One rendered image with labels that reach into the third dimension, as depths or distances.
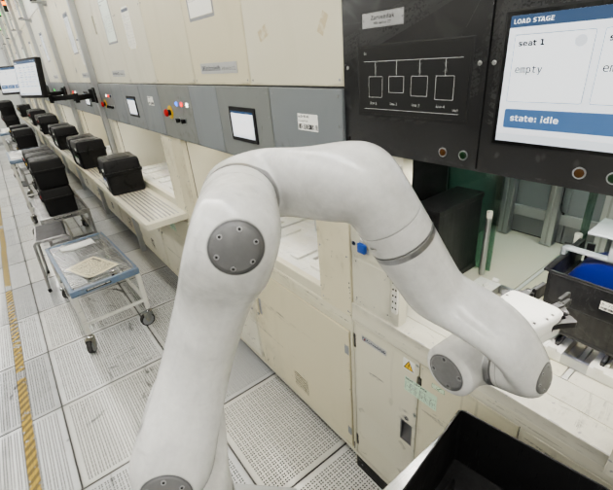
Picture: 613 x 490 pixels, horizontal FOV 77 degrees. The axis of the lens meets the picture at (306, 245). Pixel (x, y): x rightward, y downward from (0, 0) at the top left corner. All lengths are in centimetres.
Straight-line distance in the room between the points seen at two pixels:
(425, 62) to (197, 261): 69
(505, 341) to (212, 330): 38
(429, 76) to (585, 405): 83
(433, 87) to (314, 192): 53
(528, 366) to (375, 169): 34
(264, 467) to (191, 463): 140
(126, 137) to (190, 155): 150
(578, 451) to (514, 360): 55
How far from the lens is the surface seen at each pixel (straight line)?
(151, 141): 384
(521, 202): 192
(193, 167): 236
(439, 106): 93
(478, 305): 59
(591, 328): 119
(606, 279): 123
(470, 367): 65
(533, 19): 84
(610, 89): 79
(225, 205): 39
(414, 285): 54
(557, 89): 82
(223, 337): 53
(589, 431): 112
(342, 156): 46
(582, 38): 81
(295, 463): 201
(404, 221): 48
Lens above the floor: 165
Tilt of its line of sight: 26 degrees down
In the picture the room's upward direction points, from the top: 5 degrees counter-clockwise
